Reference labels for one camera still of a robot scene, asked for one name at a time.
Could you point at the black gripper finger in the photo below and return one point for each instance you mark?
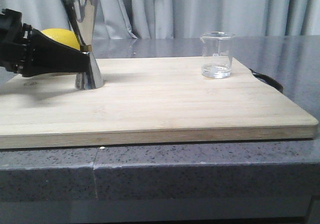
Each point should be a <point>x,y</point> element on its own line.
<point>50,56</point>

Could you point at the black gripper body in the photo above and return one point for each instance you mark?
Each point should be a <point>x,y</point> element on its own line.
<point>15,43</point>

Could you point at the steel double jigger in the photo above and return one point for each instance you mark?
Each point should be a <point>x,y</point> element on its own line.
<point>81,16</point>

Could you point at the clear glass beaker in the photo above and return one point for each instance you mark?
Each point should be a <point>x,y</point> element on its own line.
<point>217,54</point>

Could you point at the yellow lemon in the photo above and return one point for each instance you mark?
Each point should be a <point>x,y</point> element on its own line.
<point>63,36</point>

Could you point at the grey curtain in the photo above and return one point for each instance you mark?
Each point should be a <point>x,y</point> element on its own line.
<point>168,19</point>

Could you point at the wooden cutting board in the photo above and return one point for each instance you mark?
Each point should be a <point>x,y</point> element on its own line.
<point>147,100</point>

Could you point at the black cutting board handle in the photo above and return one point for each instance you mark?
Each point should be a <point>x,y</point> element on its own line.
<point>267,80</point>

